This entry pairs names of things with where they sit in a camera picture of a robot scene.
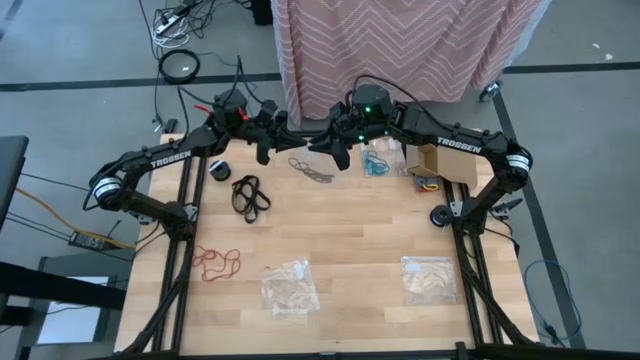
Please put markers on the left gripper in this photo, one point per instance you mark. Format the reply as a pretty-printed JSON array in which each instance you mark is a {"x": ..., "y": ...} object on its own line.
[{"x": 267, "y": 125}]

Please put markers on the grey metal clamp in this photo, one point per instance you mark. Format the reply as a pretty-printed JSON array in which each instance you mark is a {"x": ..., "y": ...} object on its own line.
[{"x": 170, "y": 125}]

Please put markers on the yellow loop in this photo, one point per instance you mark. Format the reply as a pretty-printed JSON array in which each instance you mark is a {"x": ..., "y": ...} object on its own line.
[{"x": 433, "y": 188}]

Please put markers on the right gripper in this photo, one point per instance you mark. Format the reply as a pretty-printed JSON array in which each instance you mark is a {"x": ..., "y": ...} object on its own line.
[{"x": 345, "y": 132}]

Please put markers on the tape roll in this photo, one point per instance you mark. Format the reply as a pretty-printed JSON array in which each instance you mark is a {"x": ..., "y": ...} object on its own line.
[
  {"x": 434, "y": 220},
  {"x": 219, "y": 171}
]

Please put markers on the black floor box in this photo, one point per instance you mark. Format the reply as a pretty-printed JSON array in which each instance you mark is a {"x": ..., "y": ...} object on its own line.
[{"x": 261, "y": 12}]

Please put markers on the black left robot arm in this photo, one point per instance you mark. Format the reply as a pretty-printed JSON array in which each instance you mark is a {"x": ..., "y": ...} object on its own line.
[{"x": 170, "y": 159}]

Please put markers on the rack caster wheel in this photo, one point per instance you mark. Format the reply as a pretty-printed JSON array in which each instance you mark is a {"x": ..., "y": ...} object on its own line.
[{"x": 491, "y": 91}]

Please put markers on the black clamp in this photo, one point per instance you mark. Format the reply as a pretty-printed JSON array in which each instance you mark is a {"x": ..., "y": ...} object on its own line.
[{"x": 507, "y": 207}]

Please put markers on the pink chevron cloth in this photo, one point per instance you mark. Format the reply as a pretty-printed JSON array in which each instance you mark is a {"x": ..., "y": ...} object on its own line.
[{"x": 375, "y": 50}]

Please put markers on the white panel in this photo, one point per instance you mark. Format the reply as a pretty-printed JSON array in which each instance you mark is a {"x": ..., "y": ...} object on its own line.
[{"x": 70, "y": 320}]

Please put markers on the red loop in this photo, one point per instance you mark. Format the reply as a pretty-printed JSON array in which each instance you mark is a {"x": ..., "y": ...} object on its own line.
[{"x": 421, "y": 189}]

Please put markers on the white power strip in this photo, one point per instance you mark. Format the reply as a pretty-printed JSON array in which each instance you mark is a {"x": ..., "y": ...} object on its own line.
[{"x": 167, "y": 24}]

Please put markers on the teal rubber band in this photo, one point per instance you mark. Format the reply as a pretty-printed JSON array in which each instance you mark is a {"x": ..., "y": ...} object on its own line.
[
  {"x": 372, "y": 165},
  {"x": 377, "y": 160},
  {"x": 376, "y": 156},
  {"x": 369, "y": 167}
]

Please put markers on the clear zip bag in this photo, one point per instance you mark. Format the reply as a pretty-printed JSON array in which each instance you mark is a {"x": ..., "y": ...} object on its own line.
[
  {"x": 427, "y": 280},
  {"x": 312, "y": 160},
  {"x": 290, "y": 290},
  {"x": 395, "y": 150}
]

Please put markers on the small cardboard box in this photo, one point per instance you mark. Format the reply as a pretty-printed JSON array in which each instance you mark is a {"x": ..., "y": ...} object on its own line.
[{"x": 440, "y": 162}]

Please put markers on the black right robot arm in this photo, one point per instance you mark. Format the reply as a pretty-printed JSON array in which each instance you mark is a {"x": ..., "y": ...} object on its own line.
[{"x": 460, "y": 145}]

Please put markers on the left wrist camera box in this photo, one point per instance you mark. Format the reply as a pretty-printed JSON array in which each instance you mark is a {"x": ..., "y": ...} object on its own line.
[{"x": 230, "y": 107}]

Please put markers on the black bench bar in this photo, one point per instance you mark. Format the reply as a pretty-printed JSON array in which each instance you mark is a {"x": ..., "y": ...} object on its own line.
[{"x": 50, "y": 285}]

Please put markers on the dark desk top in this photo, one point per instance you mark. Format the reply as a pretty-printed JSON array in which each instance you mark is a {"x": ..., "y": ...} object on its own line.
[{"x": 10, "y": 175}]

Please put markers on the grey metal bracket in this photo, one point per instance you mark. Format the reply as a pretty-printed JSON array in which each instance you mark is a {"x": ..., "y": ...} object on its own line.
[{"x": 144, "y": 219}]

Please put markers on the dark grey loop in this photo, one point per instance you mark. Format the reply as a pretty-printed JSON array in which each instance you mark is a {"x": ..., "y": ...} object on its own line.
[{"x": 425, "y": 181}]

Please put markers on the black power brick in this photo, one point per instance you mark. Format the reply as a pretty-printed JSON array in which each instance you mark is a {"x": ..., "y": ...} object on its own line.
[{"x": 87, "y": 241}]

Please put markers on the red rubber band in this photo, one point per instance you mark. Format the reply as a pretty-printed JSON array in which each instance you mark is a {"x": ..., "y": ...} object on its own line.
[
  {"x": 232, "y": 260},
  {"x": 205, "y": 274}
]

